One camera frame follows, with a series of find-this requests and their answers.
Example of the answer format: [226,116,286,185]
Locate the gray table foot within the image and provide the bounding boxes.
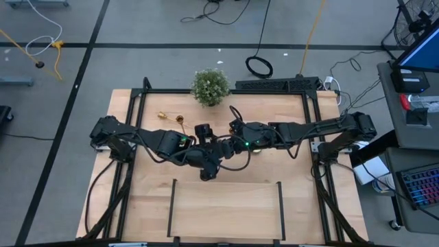
[0,76,34,87]
[5,0,70,9]

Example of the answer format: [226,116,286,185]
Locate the white blue cup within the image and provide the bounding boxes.
[372,173,395,193]

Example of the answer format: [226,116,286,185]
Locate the wooden shelf riser black legs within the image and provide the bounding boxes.
[167,178,287,242]

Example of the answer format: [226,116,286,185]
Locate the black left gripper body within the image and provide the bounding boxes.
[187,145,220,171]

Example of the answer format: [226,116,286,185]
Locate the small black box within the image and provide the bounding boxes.
[406,108,429,126]

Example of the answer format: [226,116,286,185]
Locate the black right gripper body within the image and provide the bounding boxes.
[224,137,246,159]

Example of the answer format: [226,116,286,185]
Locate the black fan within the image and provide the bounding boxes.
[381,0,439,61]

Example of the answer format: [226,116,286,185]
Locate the yellow cable with plug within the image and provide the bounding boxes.
[0,29,65,82]

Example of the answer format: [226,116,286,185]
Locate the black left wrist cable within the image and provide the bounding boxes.
[219,135,252,172]

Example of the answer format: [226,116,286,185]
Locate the black cable bundle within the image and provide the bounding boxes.
[329,50,387,116]

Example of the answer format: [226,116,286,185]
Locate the thick yellow cable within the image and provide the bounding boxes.
[299,0,326,77]

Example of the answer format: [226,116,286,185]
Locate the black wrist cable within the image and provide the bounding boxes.
[219,135,252,172]
[228,105,245,123]

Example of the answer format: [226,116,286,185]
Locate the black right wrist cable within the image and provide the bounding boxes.
[228,105,245,123]

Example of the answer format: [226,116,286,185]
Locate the blue screen monitor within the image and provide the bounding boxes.
[392,22,439,73]

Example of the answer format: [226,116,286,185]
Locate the gray desk with casters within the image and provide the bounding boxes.
[383,147,439,235]

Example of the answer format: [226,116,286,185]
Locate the white charger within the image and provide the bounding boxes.
[323,75,343,106]

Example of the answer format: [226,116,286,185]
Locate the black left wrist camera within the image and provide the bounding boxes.
[194,123,215,146]

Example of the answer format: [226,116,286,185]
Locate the very long gold candlestick holder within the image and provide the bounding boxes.
[157,112,180,123]

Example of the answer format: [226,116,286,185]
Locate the red tool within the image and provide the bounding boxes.
[399,93,412,111]

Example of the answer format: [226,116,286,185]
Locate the black device box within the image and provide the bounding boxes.
[390,68,431,94]

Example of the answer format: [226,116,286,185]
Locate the black aluminium table frame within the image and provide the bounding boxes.
[82,77,370,245]

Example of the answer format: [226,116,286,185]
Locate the coiled black cable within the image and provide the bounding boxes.
[245,0,274,79]

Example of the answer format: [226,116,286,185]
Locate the black caster base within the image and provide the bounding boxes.
[0,105,14,124]

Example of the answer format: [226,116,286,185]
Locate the green potted plant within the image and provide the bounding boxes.
[191,67,231,108]

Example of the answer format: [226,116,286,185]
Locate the white box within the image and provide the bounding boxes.
[353,142,391,186]

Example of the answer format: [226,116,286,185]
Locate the backlit colourful keyboard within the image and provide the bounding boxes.
[397,164,439,209]

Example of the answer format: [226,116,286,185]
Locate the white cable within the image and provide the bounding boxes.
[25,0,64,58]

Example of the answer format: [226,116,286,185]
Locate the clear plastic bag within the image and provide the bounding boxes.
[410,94,439,113]

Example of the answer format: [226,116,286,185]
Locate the thin black cable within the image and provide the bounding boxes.
[180,0,251,26]

